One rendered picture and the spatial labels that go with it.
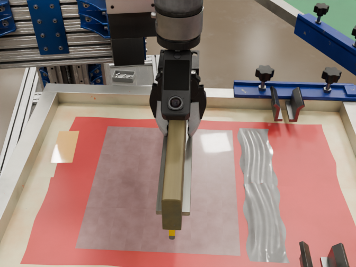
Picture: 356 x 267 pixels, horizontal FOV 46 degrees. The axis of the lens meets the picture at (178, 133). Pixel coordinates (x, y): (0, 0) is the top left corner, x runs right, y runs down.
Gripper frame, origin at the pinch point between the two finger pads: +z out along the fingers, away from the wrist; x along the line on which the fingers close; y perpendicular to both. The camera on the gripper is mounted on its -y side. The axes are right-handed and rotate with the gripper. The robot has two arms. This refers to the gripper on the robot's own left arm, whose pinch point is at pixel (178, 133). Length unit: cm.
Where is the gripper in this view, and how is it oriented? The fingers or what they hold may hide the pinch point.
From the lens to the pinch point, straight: 79.7
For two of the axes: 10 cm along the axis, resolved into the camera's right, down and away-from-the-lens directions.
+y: 0.5, -6.7, 7.4
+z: 0.0, 7.4, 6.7
